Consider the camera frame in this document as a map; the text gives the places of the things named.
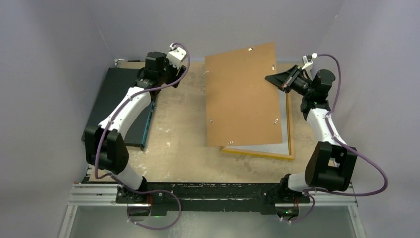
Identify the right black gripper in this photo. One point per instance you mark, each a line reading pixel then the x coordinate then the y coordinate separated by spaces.
pixel 285 81

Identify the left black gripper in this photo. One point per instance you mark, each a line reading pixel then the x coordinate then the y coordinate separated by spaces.
pixel 177 73

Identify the brown backing board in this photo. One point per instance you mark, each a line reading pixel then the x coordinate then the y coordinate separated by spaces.
pixel 242 108

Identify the building and sky photo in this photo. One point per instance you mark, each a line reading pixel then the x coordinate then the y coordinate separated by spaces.
pixel 281 148

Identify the yellow picture frame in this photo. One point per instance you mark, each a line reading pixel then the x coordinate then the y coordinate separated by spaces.
pixel 290 157

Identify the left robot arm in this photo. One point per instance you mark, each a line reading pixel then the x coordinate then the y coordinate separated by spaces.
pixel 105 146

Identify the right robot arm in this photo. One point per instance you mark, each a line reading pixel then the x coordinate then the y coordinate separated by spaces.
pixel 331 164

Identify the dark blue flat box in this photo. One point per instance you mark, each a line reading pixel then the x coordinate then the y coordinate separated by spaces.
pixel 115 85

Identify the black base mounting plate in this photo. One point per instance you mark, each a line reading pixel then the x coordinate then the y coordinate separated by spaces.
pixel 164 197

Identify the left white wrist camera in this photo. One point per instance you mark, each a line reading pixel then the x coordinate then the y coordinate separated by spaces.
pixel 176 56

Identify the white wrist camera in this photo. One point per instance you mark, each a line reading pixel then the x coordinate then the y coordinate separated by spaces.
pixel 307 61
pixel 176 56

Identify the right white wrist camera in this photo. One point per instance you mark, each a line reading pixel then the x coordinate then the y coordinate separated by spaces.
pixel 307 61

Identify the aluminium rail frame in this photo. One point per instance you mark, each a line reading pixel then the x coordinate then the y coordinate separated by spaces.
pixel 101 194

